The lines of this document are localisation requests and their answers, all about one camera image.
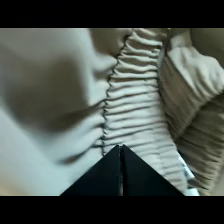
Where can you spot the tan pants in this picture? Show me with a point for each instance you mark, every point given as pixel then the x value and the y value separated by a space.
pixel 66 93

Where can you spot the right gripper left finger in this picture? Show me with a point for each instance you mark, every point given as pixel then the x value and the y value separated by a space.
pixel 103 176

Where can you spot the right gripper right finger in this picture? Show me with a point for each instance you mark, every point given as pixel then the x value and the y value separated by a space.
pixel 143 178

